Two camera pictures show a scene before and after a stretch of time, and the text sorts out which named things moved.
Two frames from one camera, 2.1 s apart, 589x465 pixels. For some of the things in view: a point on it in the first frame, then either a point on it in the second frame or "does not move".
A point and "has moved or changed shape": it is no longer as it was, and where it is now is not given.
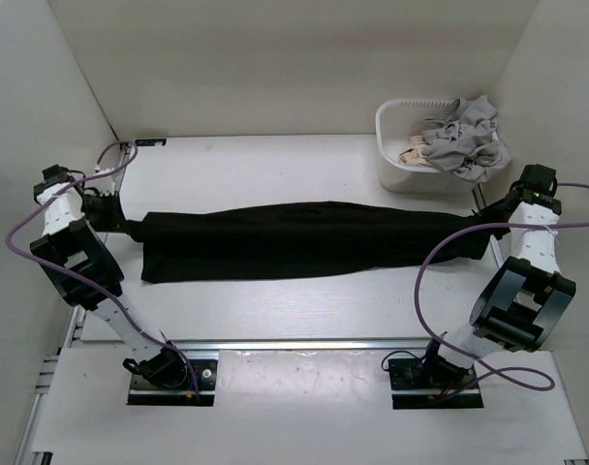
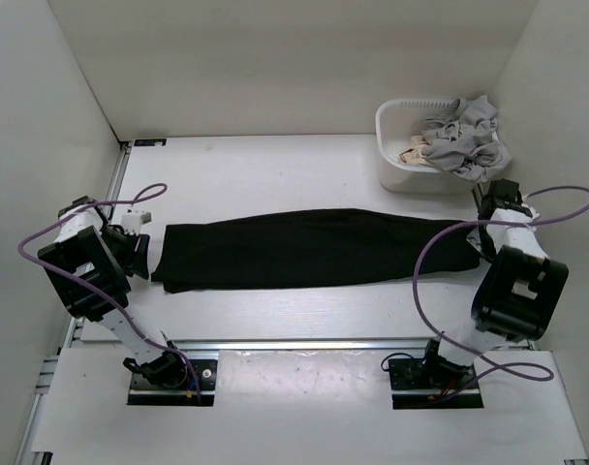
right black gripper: x=486 y=216 -> x=487 y=250
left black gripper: x=116 y=219 -> x=136 y=263
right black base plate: x=416 y=385 does not move
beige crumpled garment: x=414 y=154 does not move
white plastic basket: x=397 y=122 does not move
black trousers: x=305 y=238 has moved or changed shape
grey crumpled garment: x=464 y=139 does not move
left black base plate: x=140 y=391 does not move
